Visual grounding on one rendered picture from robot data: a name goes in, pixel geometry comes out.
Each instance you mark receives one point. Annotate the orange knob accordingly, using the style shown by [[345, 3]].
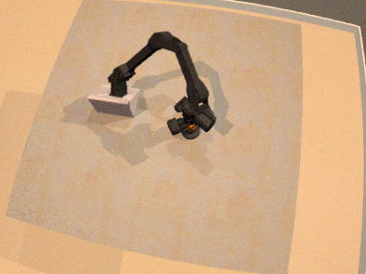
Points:
[[191, 128]]

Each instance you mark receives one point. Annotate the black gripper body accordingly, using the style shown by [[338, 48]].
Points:
[[176, 127]]

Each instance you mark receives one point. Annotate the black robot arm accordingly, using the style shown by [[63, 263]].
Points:
[[197, 91]]

